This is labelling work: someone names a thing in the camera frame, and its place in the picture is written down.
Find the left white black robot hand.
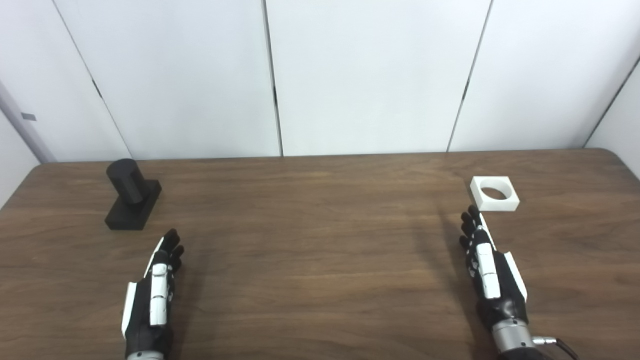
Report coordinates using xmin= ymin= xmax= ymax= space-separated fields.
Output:
xmin=122 ymin=229 xmax=186 ymax=358

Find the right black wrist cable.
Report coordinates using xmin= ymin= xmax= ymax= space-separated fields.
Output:
xmin=554 ymin=339 xmax=581 ymax=360

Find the grey wall corner post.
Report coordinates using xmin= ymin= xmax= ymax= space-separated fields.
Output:
xmin=0 ymin=80 xmax=57 ymax=165

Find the white square piece with hole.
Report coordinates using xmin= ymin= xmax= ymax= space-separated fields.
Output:
xmin=470 ymin=176 xmax=521 ymax=213

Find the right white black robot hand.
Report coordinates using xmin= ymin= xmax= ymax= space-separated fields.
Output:
xmin=459 ymin=205 xmax=530 ymax=328

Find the black peg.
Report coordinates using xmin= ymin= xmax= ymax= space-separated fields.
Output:
xmin=104 ymin=159 xmax=163 ymax=231

